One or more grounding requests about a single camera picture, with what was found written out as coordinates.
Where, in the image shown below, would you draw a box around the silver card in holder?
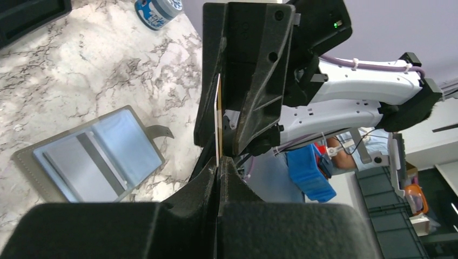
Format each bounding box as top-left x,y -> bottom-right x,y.
43,131 -> 127,202

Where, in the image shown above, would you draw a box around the person in background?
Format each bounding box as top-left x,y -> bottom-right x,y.
245,128 -> 389,202

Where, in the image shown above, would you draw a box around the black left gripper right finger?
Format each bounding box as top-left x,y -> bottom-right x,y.
217,156 -> 377,258

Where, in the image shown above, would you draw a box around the blue white tape roll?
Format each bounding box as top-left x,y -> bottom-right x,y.
134,0 -> 183,31

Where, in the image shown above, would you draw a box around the black left bin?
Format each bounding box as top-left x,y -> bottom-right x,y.
1,0 -> 72,49

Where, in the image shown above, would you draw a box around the dark storage crates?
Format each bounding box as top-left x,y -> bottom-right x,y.
356,167 -> 457,258

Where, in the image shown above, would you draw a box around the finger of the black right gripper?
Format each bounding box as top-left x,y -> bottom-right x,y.
194,3 -> 227,147

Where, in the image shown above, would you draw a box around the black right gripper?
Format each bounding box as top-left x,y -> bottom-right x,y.
223,1 -> 352,155

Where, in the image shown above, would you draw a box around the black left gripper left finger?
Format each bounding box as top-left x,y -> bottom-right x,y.
1,159 -> 217,258

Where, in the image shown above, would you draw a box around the grey card holder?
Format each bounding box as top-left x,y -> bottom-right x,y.
12,105 -> 173,203

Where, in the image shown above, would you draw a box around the gold card from holder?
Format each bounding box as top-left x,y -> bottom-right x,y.
214,73 -> 223,167

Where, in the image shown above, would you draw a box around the blue plastic object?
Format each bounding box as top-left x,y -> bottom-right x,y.
287,144 -> 336,203

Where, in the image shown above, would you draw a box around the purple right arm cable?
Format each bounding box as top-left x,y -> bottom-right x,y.
320,53 -> 427,79

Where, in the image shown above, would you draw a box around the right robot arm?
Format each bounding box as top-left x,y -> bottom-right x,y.
194,1 -> 442,157

